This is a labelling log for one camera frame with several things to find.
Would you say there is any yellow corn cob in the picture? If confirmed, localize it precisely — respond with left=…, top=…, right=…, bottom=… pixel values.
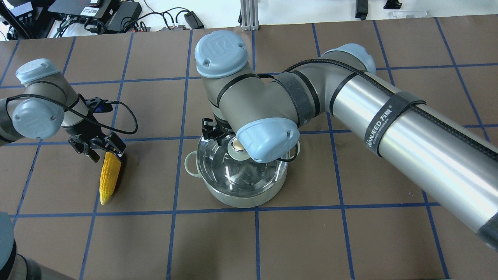
left=99, top=151, right=122, bottom=205

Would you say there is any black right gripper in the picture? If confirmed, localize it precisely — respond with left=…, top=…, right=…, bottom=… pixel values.
left=201, top=117, right=235, bottom=147

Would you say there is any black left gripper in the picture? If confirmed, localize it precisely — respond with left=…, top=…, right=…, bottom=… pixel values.
left=62, top=119, right=126, bottom=163

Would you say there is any aluminium frame post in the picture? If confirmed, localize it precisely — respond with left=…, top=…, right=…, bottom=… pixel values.
left=239, top=0, right=260, bottom=31

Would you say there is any pale green steel pot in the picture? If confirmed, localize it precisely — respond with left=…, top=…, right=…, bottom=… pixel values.
left=184, top=135, right=300, bottom=208

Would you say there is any black power adapter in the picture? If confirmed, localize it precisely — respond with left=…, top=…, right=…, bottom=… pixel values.
left=105, top=1, right=142, bottom=34

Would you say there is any black power brick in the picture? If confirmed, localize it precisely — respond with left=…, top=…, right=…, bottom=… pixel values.
left=184, top=11, right=205, bottom=30

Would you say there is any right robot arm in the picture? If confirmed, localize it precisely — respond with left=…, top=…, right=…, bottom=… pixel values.
left=195, top=30, right=498, bottom=249

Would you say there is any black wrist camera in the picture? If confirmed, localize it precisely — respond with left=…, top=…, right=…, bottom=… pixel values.
left=85, top=97, right=113, bottom=114

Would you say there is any glass pot lid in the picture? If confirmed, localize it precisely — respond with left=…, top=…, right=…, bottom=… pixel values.
left=196, top=138, right=288, bottom=197

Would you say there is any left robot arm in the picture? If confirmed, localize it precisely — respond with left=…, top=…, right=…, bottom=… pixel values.
left=0, top=58, right=126, bottom=162

